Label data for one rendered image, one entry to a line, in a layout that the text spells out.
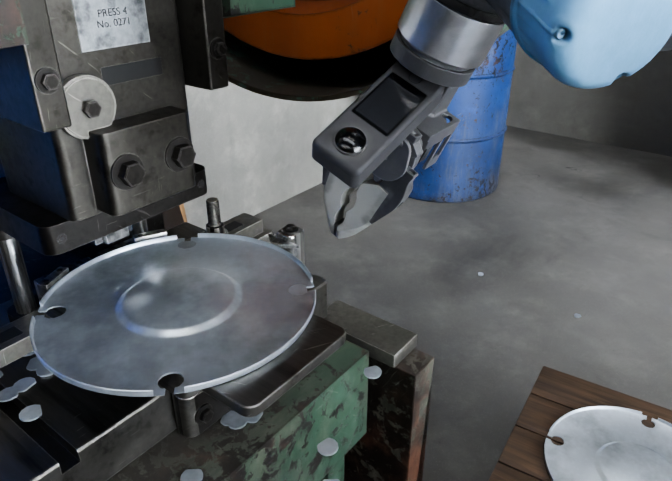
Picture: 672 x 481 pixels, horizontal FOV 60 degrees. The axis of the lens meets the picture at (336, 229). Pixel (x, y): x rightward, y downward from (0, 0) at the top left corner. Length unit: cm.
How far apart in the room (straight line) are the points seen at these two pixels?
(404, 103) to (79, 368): 37
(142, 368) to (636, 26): 46
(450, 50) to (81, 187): 35
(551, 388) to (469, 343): 68
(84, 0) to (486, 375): 148
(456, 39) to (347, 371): 44
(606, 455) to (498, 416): 57
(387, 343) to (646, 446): 55
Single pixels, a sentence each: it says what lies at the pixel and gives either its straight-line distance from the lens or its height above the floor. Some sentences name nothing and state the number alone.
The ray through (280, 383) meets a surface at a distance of 53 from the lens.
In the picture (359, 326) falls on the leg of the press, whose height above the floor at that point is 64.
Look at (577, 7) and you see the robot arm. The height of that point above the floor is 110.
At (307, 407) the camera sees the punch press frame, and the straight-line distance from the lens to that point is 71.
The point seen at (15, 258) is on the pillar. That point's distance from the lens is 75.
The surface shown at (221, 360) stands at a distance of 56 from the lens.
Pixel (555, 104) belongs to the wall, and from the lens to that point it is 389.
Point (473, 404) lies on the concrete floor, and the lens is 168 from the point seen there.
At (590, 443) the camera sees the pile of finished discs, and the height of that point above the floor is 35.
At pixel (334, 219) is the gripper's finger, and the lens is 58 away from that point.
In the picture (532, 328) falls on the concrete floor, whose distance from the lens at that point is 200.
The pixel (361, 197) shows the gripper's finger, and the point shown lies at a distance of 55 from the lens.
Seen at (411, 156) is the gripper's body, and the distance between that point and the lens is 50.
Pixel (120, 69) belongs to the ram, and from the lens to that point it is 60.
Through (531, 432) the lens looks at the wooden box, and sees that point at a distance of 114.
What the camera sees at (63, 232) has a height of 88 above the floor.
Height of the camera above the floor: 113
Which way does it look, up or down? 27 degrees down
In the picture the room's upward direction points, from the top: straight up
